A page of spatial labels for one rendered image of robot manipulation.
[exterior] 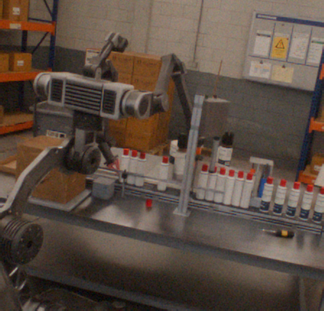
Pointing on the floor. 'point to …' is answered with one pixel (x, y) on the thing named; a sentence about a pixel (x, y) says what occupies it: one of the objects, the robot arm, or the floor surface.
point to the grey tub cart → (51, 120)
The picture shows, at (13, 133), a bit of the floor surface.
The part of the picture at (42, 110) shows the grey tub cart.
